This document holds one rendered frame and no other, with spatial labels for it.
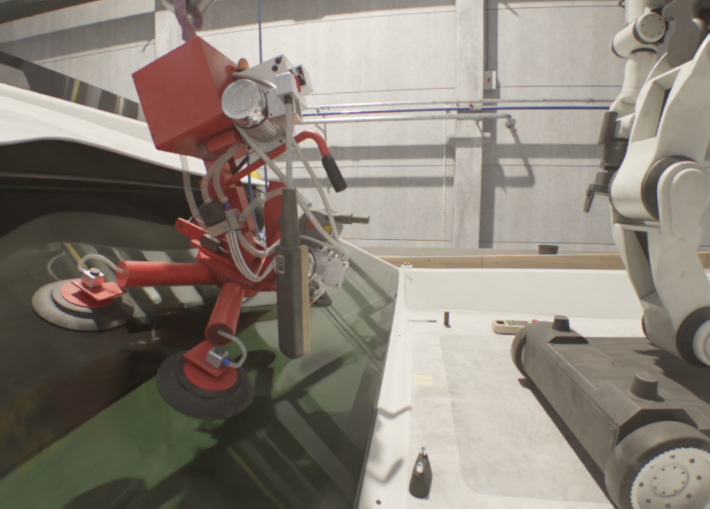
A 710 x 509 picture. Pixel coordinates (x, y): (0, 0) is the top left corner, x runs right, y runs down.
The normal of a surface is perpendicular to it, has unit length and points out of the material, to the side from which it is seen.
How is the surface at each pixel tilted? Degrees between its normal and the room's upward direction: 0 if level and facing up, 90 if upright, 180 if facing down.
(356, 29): 90
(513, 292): 90
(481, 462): 0
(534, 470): 0
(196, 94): 90
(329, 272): 82
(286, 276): 90
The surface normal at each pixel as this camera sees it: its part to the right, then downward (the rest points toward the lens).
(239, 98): -0.15, -0.04
